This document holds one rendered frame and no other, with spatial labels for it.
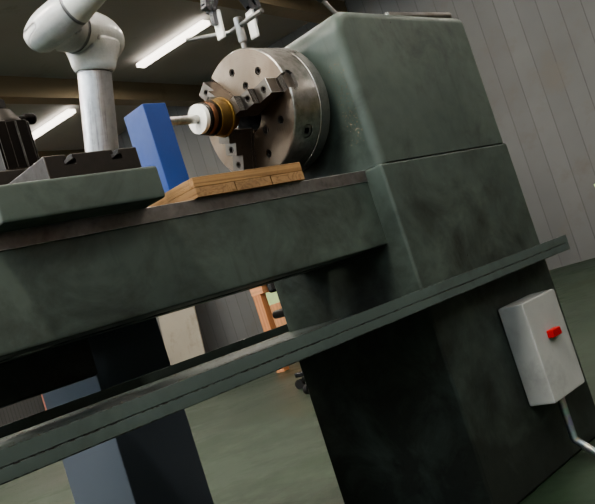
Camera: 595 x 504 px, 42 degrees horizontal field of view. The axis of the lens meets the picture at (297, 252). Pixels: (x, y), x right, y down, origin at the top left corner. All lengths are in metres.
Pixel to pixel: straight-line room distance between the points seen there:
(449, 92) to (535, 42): 7.07
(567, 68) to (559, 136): 0.73
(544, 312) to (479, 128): 0.54
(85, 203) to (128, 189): 0.09
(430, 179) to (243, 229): 0.60
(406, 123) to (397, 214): 0.26
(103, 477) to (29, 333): 0.93
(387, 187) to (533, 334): 0.53
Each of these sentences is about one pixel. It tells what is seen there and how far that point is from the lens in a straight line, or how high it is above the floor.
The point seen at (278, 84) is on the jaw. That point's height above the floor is 1.10.
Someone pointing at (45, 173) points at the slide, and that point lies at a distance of 1.31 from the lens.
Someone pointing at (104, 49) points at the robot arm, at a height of 1.48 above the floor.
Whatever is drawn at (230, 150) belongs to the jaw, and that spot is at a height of 1.01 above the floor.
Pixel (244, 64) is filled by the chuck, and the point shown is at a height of 1.19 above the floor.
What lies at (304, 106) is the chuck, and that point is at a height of 1.04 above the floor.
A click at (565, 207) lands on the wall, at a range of 9.10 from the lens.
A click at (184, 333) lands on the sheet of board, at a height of 0.58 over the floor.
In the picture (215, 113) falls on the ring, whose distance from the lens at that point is 1.77.
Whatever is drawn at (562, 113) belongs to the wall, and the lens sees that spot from 9.07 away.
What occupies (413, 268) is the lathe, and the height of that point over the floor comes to 0.61.
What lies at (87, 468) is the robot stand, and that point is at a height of 0.37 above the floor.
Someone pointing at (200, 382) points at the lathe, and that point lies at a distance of 1.23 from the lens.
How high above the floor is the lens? 0.64
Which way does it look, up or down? 3 degrees up
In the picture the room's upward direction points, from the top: 18 degrees counter-clockwise
